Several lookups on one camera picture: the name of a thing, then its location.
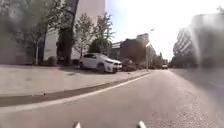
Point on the dark building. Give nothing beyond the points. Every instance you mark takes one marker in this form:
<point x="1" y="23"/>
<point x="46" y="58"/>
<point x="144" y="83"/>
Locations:
<point x="133" y="50"/>

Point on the bush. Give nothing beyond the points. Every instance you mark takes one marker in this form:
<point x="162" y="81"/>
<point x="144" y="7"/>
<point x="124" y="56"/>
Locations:
<point x="52" y="61"/>

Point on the street lamp pole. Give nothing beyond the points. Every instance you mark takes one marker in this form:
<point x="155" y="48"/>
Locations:
<point x="146" y="56"/>

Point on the tall pale building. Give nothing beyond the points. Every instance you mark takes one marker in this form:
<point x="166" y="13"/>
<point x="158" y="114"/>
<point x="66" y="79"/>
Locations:
<point x="90" y="8"/>

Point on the pale pole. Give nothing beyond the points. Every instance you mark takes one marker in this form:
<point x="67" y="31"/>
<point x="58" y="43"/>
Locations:
<point x="37" y="53"/>

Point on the dark car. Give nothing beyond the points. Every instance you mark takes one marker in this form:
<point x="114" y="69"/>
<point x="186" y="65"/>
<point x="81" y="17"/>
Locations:
<point x="128" y="65"/>

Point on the white car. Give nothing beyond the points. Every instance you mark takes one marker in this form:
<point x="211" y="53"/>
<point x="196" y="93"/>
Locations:
<point x="96" y="61"/>

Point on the row of trees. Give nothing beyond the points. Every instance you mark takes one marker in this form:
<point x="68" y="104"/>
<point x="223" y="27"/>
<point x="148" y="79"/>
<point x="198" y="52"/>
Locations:
<point x="83" y="30"/>

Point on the robot's own part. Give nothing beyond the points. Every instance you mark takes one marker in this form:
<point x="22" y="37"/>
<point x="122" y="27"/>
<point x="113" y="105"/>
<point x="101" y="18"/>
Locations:
<point x="77" y="125"/>
<point x="141" y="125"/>

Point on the grey building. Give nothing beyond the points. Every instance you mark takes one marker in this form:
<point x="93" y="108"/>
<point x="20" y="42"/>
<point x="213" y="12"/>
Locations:
<point x="186" y="43"/>

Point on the vehicle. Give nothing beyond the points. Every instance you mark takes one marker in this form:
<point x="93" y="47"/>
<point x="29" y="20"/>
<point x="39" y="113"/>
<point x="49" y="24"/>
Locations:
<point x="164" y="66"/>

